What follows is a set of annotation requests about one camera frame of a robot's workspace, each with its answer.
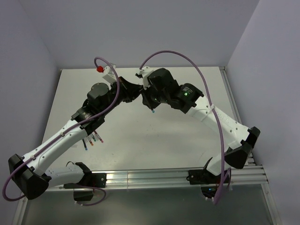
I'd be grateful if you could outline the magenta capped pen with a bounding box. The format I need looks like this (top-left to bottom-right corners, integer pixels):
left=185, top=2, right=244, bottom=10
left=94, top=131, right=104, bottom=143

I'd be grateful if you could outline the aluminium front rail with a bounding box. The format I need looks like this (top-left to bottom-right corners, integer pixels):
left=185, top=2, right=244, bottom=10
left=46, top=164, right=269, bottom=193

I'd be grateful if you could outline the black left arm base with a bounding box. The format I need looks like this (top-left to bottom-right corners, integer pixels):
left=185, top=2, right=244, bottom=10
left=63, top=172, right=107, bottom=206

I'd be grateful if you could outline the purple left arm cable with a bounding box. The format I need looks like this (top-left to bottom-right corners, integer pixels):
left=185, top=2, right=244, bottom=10
left=2, top=57, right=121, bottom=206

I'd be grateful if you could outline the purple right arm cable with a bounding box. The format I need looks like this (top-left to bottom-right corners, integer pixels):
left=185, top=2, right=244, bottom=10
left=139, top=50, right=233, bottom=205

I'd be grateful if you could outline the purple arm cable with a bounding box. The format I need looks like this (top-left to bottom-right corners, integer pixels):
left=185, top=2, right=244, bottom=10
left=2, top=57, right=121, bottom=206
left=139, top=50, right=233, bottom=205

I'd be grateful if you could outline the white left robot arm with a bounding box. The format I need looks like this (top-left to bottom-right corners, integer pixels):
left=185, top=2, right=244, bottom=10
left=8, top=77, right=143, bottom=200

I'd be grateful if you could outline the dark blue capped pen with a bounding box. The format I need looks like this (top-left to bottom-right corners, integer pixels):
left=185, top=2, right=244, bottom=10
left=82, top=139, right=88, bottom=151

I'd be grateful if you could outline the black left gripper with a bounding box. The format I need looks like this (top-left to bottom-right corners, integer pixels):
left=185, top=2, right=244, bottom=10
left=101, top=77, right=142, bottom=117

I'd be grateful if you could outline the red capped pen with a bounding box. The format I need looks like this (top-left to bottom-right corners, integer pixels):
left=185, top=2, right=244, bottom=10
left=87, top=136, right=94, bottom=146

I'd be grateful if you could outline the aluminium side rail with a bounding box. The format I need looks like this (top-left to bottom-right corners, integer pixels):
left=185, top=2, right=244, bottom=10
left=220, top=68, right=260, bottom=169

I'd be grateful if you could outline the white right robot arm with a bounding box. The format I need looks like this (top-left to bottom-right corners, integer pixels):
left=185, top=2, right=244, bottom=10
left=136, top=67, right=260, bottom=183

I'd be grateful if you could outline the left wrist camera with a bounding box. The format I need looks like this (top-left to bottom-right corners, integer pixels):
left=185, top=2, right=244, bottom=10
left=95, top=63, right=117, bottom=84

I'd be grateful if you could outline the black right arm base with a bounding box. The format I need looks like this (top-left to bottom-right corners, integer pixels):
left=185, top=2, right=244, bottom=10
left=186, top=169, right=221, bottom=200

